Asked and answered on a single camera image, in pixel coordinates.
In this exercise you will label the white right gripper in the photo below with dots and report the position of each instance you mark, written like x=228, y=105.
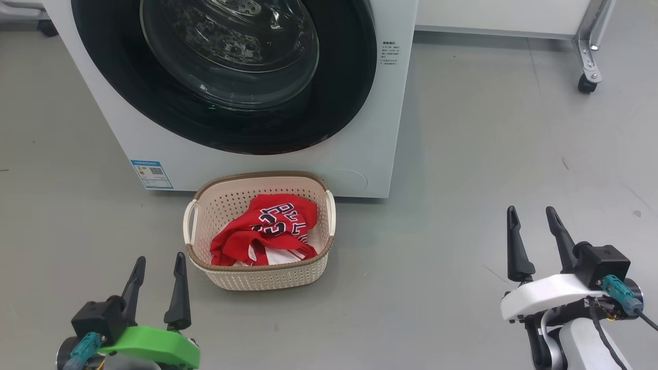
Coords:
x=545, y=295

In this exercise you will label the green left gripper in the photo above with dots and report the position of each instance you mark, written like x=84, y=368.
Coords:
x=154, y=347

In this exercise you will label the red jersey with lettering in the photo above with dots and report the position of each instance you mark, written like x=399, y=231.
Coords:
x=277, y=216

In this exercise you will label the black round glass washer door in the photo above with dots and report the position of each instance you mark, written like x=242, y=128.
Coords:
x=339, y=77

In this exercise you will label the cream perforated laundry basket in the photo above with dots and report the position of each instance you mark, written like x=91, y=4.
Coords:
x=257, y=277

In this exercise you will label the white front-load washing machine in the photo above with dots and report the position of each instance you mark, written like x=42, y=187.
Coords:
x=396, y=128

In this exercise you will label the blue energy label sticker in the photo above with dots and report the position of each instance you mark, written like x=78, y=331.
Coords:
x=151, y=174

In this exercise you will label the metal leg with caster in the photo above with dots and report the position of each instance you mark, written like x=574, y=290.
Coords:
x=588, y=56
x=46, y=25

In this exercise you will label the white partition panel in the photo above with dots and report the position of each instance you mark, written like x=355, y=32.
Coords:
x=498, y=15

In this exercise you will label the small printed text sticker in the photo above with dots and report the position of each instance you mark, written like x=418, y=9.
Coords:
x=390, y=54

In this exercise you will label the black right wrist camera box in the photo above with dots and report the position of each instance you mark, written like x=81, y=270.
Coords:
x=601, y=264

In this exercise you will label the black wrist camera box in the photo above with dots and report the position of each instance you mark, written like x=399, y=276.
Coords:
x=601, y=264
x=97, y=318

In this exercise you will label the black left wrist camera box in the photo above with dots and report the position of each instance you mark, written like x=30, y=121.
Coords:
x=97, y=318

